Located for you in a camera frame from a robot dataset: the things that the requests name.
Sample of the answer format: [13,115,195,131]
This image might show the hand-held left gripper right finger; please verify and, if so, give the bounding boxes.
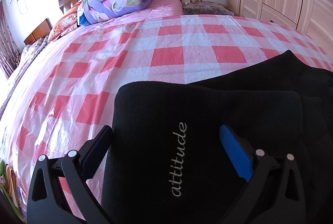
[219,125,311,224]

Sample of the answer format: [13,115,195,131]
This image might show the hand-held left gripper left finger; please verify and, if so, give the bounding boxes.
[26,125,114,224]

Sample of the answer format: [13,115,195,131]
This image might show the black pants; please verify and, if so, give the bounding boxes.
[100,50,333,224]

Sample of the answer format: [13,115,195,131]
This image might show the colourful bag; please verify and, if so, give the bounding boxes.
[0,158,27,217]

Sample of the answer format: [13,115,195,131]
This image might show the pink checked bed sheet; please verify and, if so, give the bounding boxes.
[0,0,333,215]

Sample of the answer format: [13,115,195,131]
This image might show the grey floral bedding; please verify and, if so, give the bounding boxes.
[0,36,50,113]

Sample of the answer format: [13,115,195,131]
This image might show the orange floral pillow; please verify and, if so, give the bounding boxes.
[48,9,80,41]

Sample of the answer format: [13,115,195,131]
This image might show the small wooden headboard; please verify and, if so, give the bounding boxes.
[24,18,52,46]

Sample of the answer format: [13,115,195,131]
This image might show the patterned curtain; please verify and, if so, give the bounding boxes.
[0,0,20,79]

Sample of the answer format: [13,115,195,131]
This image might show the nightstand with floral cloth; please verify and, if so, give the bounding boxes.
[181,0,234,16]

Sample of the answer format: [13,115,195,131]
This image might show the pink pillow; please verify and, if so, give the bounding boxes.
[146,0,184,17]

